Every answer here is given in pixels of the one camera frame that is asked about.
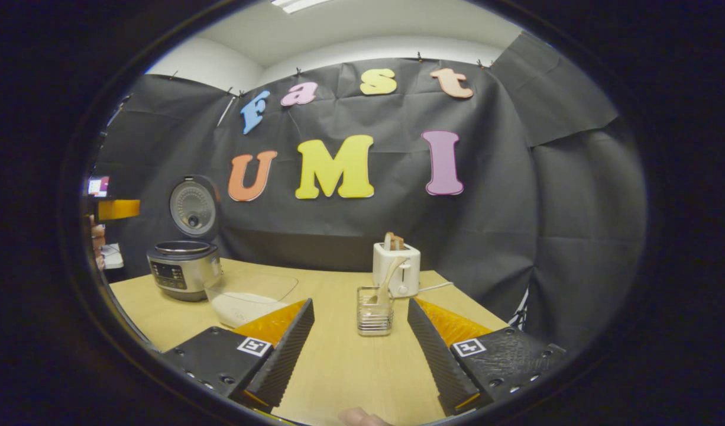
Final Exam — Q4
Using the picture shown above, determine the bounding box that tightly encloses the clear glass bowl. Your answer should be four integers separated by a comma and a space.
204, 272, 299, 329

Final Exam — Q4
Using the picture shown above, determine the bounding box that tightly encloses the small white desk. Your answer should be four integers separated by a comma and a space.
102, 243, 125, 270

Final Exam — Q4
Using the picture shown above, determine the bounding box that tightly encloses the silver black rice cooker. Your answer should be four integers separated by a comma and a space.
147, 175, 223, 302

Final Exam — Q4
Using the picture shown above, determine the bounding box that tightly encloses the black backdrop cloth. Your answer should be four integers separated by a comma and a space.
96, 33, 647, 350

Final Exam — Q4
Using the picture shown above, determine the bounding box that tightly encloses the white toaster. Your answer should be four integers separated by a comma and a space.
373, 241, 421, 298

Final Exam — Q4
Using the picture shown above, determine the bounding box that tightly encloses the clear wire chopstick holder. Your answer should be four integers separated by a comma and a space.
357, 286, 394, 337

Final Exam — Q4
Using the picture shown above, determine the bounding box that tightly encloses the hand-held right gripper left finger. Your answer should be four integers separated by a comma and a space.
161, 298, 316, 413

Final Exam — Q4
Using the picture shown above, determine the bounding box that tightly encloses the ceiling light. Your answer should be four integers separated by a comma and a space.
271, 0, 334, 14

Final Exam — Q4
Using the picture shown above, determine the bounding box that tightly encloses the wooden spoon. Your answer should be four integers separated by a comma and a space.
367, 256, 410, 307

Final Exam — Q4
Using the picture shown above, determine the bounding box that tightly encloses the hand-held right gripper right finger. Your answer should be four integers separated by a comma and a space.
407, 297, 567, 416

